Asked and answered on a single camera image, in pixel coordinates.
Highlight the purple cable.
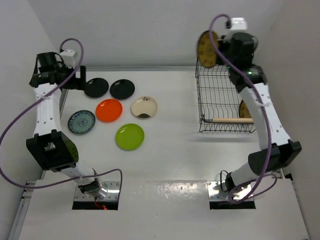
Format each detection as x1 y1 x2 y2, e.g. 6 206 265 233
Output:
209 14 279 205
0 38 123 189

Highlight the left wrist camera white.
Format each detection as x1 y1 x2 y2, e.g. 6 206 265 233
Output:
59 49 78 68

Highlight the black wire dish rack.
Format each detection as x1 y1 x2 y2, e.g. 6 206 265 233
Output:
195 61 256 133

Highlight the beige floral plate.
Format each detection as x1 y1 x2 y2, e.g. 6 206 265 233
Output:
130 96 158 119

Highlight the brown patterned plate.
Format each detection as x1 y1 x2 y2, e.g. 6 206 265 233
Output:
238 100 252 119
196 30 217 69

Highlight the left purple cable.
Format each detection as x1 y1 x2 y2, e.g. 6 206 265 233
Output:
0 38 123 189

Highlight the orange plate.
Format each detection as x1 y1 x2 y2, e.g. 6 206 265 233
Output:
95 98 123 123

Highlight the lime green plate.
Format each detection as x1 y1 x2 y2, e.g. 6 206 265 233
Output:
115 123 145 151

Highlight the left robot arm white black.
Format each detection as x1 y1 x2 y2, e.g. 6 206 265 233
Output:
26 49 104 199

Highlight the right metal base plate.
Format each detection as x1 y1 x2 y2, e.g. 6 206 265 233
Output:
207 180 252 202

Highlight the black plate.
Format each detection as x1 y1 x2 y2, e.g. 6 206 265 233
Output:
84 77 109 98
110 79 135 100

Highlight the metal base plate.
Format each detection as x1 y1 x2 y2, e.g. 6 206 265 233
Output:
74 181 120 202
207 180 252 202

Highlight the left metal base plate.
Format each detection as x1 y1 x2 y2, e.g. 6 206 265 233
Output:
74 181 120 202

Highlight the aluminium rail left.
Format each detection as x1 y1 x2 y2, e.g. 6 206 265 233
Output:
8 188 34 240

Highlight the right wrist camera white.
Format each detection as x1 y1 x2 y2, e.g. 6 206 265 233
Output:
226 17 248 32

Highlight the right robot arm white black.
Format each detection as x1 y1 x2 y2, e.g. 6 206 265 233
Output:
219 32 302 193

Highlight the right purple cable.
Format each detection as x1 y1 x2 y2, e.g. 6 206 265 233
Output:
209 14 279 205

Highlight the aluminium rail right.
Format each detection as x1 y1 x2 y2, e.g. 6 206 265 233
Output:
273 168 286 179

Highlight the blue green patterned plate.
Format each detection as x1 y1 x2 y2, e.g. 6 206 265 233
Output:
67 110 96 135

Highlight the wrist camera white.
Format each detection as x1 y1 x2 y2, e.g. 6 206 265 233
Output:
226 17 248 32
59 49 78 68

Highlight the aluminium rail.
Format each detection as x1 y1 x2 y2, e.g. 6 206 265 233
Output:
273 168 286 179
8 188 34 240

